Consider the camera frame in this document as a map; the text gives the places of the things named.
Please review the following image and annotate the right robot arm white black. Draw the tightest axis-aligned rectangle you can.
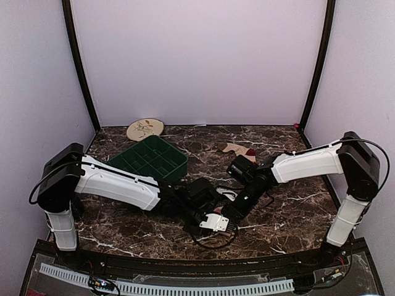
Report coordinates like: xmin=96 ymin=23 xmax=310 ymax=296
xmin=221 ymin=131 xmax=385 ymax=268

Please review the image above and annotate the round embroidered plate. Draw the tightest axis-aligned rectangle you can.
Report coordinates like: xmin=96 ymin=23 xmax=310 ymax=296
xmin=126 ymin=118 xmax=164 ymax=142

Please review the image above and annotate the striped beige brown sock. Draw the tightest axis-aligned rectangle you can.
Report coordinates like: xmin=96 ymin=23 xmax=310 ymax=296
xmin=217 ymin=142 xmax=256 ymax=163

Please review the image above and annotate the small green circuit board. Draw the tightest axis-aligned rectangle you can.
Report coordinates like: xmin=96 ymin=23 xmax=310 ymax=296
xmin=88 ymin=277 xmax=115 ymax=291

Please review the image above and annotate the black frame post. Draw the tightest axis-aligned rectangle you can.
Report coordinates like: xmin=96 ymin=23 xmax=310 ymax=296
xmin=61 ymin=0 xmax=101 ymax=133
xmin=299 ymin=0 xmax=336 ymax=131

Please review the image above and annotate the pink sock with green patches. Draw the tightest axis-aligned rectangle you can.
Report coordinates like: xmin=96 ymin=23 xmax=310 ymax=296
xmin=214 ymin=207 xmax=222 ymax=215

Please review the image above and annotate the dark blue cup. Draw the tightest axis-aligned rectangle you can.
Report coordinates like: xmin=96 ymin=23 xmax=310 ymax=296
xmin=71 ymin=195 xmax=85 ymax=220

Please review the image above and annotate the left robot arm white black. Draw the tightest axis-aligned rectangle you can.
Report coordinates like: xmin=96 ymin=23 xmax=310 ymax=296
xmin=28 ymin=143 xmax=238 ymax=269

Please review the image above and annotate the black right frame post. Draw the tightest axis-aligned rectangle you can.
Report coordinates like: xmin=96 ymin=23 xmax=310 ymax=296
xmin=299 ymin=0 xmax=336 ymax=131

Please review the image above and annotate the black left frame post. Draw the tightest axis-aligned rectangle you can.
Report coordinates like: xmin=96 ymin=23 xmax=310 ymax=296
xmin=61 ymin=0 xmax=101 ymax=133

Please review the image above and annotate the black front table rail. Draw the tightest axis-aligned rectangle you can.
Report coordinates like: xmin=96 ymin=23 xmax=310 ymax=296
xmin=46 ymin=242 xmax=350 ymax=278

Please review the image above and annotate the green plastic divider tray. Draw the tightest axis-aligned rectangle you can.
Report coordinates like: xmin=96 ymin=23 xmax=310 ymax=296
xmin=107 ymin=135 xmax=188 ymax=181

